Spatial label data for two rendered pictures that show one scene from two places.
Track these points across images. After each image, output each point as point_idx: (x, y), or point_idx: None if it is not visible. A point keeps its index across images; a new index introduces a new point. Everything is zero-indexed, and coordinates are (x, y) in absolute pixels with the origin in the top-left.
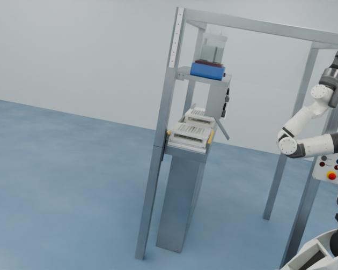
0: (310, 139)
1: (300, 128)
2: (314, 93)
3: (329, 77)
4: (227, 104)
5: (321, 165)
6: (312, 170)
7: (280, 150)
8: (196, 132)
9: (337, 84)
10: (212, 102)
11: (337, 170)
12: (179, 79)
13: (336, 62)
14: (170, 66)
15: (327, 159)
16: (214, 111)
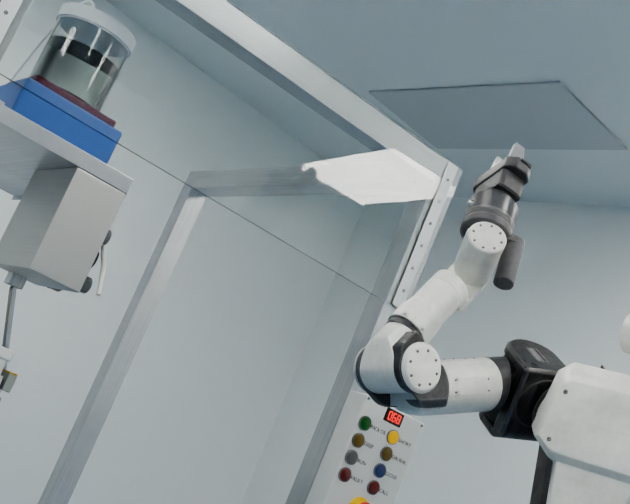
0: (455, 362)
1: (438, 326)
2: (477, 240)
3: (498, 212)
4: (104, 251)
5: (342, 478)
6: (303, 497)
7: (405, 378)
8: None
9: (511, 234)
10: (68, 227)
11: (371, 497)
12: None
13: (507, 182)
14: None
15: (356, 463)
16: (68, 260)
